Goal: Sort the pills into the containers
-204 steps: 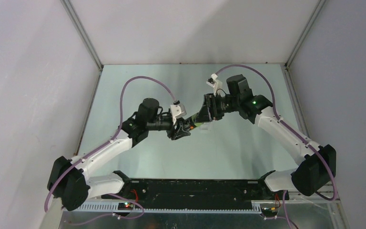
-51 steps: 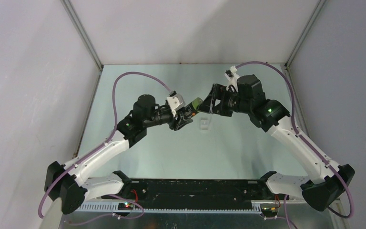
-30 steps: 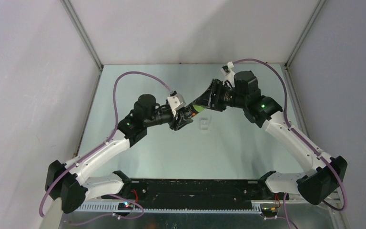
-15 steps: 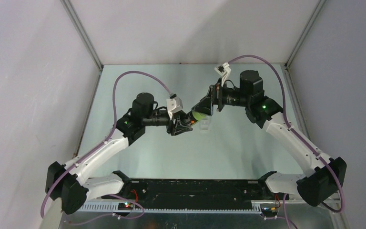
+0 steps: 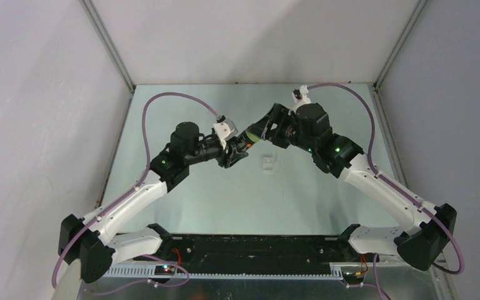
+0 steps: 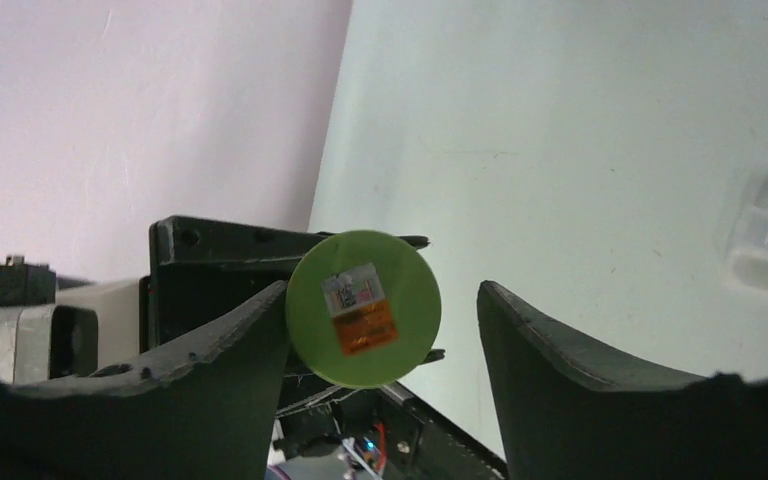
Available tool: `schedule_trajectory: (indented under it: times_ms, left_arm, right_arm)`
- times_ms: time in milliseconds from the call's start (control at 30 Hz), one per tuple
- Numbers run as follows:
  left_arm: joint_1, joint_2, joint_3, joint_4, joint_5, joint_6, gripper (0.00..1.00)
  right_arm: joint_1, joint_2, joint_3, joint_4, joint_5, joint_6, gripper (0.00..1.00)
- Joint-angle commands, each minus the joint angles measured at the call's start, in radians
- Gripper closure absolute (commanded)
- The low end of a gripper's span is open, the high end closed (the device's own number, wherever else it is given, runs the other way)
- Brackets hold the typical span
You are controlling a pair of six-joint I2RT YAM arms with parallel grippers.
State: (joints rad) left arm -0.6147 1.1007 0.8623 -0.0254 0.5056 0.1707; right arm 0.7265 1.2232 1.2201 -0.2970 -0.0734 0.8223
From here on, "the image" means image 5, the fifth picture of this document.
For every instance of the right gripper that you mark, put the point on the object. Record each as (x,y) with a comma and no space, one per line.
(279,115)

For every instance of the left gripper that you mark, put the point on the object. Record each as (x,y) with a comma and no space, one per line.
(233,155)

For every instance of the green pill bottle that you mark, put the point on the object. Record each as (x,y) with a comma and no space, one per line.
(245,140)

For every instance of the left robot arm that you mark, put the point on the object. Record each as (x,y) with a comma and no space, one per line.
(94,239)

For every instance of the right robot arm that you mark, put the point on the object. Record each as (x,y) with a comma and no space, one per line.
(423,229)

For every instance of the left electronics board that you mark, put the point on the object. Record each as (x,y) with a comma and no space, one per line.
(165,270)

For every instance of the electronics board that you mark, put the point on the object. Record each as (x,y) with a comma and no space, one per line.
(165,270)
(352,274)

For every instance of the right electronics board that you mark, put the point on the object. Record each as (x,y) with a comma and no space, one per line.
(352,274)

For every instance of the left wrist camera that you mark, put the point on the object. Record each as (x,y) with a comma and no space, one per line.
(225,129)

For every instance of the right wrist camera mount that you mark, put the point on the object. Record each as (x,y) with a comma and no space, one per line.
(300,97)

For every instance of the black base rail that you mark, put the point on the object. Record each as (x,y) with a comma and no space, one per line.
(257,255)

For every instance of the white cable duct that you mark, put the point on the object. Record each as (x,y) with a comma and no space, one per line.
(146,271)

